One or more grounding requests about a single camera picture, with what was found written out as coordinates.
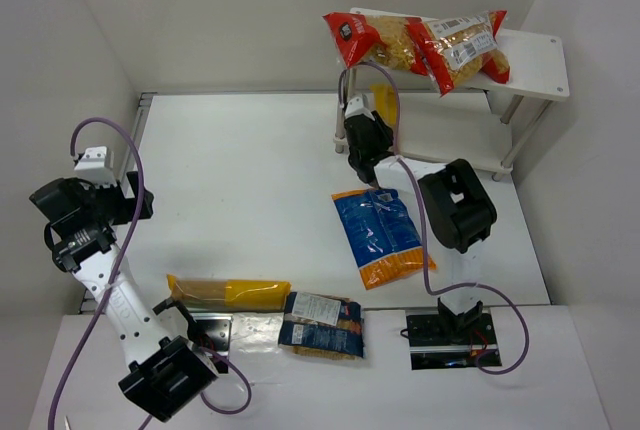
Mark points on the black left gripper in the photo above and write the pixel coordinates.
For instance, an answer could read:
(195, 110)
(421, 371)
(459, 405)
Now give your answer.
(138, 195)

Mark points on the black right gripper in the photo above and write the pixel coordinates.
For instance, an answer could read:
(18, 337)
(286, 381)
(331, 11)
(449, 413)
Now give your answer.
(364, 165)

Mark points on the yellow spaghetti bag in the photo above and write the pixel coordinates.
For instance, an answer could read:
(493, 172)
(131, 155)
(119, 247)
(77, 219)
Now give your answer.
(385, 103)
(229, 294)

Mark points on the blue orange spaghetti bag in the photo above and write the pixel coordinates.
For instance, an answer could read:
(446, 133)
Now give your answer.
(382, 237)

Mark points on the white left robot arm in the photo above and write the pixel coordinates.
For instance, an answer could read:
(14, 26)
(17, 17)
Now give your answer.
(166, 371)

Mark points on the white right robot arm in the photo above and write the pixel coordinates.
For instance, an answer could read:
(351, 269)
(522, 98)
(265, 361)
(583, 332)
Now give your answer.
(454, 206)

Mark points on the red pasta bag left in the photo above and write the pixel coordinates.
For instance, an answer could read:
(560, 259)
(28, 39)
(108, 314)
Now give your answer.
(380, 39)

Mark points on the red pasta bag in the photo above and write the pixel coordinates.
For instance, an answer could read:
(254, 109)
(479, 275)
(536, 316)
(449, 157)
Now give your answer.
(380, 39)
(456, 49)

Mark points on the white two-tier shelf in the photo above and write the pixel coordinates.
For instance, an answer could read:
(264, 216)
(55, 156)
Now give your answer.
(482, 121)

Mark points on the red pasta bag right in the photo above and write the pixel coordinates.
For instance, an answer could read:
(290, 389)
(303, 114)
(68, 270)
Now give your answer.
(456, 49)

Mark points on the dark blue pasta bag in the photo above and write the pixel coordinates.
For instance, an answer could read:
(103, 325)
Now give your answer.
(322, 327)

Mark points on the yellow spaghetti bag front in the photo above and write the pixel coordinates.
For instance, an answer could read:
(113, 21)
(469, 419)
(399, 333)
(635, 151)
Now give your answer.
(229, 294)

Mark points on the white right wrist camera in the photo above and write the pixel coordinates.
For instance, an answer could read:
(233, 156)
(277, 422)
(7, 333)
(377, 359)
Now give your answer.
(358, 105)

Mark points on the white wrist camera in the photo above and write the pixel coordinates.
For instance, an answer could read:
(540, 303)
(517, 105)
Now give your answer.
(358, 105)
(95, 165)

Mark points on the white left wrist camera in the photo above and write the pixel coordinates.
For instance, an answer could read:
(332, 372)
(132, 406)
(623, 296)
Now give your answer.
(95, 165)

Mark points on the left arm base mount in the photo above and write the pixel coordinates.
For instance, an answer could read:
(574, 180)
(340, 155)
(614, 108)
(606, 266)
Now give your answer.
(212, 334)

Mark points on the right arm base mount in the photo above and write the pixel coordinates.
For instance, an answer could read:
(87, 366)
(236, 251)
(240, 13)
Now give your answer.
(434, 345)

